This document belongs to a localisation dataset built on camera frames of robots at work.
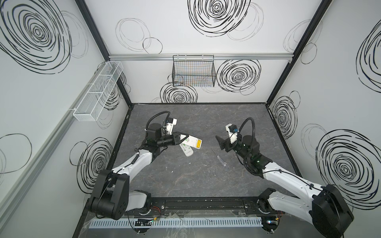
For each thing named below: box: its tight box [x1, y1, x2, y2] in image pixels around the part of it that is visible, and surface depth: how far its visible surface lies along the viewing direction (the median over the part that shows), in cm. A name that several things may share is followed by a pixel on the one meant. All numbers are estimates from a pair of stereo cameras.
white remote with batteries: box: [182, 134, 203, 150], surface depth 82 cm
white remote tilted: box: [179, 142, 194, 157], surface depth 94 cm
